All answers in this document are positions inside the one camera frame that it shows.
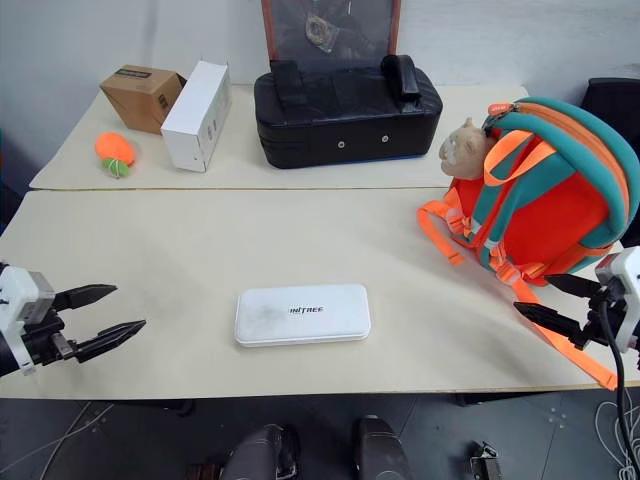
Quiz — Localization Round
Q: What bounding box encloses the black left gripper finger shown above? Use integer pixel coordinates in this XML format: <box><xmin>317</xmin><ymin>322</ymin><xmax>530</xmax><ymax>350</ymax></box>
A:
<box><xmin>74</xmin><ymin>319</ymin><xmax>148</xmax><ymax>364</ymax></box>
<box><xmin>52</xmin><ymin>283</ymin><xmax>119</xmax><ymax>312</ymax></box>

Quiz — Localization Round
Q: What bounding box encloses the orange and teal backpack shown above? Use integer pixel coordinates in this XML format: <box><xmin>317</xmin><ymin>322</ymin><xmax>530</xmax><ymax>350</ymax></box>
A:
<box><xmin>416</xmin><ymin>96</ymin><xmax>640</xmax><ymax>392</ymax></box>

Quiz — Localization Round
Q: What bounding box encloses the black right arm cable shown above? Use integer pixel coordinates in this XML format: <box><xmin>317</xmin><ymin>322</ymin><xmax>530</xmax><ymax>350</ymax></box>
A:
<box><xmin>598</xmin><ymin>298</ymin><xmax>640</xmax><ymax>480</ymax></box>

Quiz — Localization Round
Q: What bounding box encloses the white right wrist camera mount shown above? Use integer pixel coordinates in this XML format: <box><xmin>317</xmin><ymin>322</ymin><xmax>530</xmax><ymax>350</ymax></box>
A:
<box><xmin>594</xmin><ymin>247</ymin><xmax>640</xmax><ymax>355</ymax></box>

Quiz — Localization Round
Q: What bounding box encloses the brown cardboard box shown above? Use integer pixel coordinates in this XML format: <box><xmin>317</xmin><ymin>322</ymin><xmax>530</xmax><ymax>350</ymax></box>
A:
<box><xmin>98</xmin><ymin>63</ymin><xmax>188</xmax><ymax>136</ymax></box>

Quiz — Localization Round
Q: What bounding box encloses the white rectangular case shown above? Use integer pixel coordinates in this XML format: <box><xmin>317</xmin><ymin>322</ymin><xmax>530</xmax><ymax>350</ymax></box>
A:
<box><xmin>233</xmin><ymin>282</ymin><xmax>372</xmax><ymax>349</ymax></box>

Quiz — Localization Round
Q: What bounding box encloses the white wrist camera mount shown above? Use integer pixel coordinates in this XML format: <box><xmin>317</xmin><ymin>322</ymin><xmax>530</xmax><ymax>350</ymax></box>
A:
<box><xmin>594</xmin><ymin>247</ymin><xmax>640</xmax><ymax>355</ymax></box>
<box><xmin>0</xmin><ymin>263</ymin><xmax>57</xmax><ymax>377</ymax></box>

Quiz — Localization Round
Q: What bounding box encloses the small black metal floor bracket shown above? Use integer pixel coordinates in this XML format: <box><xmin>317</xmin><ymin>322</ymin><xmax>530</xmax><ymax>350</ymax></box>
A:
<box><xmin>468</xmin><ymin>439</ymin><xmax>507</xmax><ymax>480</ymax></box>

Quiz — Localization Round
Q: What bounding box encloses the white floor cable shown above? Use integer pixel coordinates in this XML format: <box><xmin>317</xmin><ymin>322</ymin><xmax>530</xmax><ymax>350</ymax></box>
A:
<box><xmin>0</xmin><ymin>399</ymin><xmax>117</xmax><ymax>480</ymax></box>
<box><xmin>593</xmin><ymin>398</ymin><xmax>640</xmax><ymax>480</ymax></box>

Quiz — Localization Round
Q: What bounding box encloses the orange plush fruit toy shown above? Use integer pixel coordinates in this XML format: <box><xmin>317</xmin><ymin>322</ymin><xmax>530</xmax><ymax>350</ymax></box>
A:
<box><xmin>94</xmin><ymin>131</ymin><xmax>140</xmax><ymax>180</ymax></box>

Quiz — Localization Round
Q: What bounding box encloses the black chair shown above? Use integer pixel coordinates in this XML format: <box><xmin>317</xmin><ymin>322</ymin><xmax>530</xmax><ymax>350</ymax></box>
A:
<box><xmin>578</xmin><ymin>76</ymin><xmax>640</xmax><ymax>147</ymax></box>

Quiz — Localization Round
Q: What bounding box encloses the black taped box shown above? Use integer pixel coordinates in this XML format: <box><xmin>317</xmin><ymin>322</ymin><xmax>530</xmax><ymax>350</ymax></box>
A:
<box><xmin>252</xmin><ymin>53</ymin><xmax>445</xmax><ymax>171</ymax></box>

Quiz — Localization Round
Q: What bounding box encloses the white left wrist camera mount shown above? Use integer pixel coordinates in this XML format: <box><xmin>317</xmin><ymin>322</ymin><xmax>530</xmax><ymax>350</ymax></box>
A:
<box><xmin>0</xmin><ymin>263</ymin><xmax>57</xmax><ymax>377</ymax></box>

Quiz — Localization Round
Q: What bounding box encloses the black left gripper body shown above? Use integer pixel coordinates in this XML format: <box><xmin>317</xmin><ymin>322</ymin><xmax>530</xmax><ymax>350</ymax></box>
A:
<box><xmin>19</xmin><ymin>295</ymin><xmax>80</xmax><ymax>367</ymax></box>

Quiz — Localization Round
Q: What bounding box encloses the beige plush animal toy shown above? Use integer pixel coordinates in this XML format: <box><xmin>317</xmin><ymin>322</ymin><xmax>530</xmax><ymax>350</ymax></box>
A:
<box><xmin>438</xmin><ymin>116</ymin><xmax>495</xmax><ymax>179</ymax></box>

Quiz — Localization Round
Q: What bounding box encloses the red-brown framed mesh board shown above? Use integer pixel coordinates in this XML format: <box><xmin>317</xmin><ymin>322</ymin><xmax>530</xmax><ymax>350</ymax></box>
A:
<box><xmin>260</xmin><ymin>0</ymin><xmax>403</xmax><ymax>69</ymax></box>

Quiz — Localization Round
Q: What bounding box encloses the white cardboard box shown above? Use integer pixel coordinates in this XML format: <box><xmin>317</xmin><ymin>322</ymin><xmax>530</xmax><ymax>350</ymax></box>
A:
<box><xmin>160</xmin><ymin>59</ymin><xmax>234</xmax><ymax>174</ymax></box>

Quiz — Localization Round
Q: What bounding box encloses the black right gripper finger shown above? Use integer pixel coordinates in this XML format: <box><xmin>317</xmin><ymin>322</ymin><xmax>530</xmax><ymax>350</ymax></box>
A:
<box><xmin>513</xmin><ymin>301</ymin><xmax>585</xmax><ymax>348</ymax></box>
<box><xmin>544</xmin><ymin>273</ymin><xmax>602</xmax><ymax>301</ymax></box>

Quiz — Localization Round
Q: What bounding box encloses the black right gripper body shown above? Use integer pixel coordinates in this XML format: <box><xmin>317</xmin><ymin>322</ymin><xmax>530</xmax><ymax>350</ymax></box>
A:
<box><xmin>578</xmin><ymin>278</ymin><xmax>624</xmax><ymax>351</ymax></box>

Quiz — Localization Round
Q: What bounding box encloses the dark rounded shape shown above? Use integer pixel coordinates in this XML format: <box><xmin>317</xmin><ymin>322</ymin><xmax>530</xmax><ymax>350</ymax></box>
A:
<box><xmin>218</xmin><ymin>423</ymin><xmax>302</xmax><ymax>480</ymax></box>
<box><xmin>351</xmin><ymin>415</ymin><xmax>419</xmax><ymax>480</ymax></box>

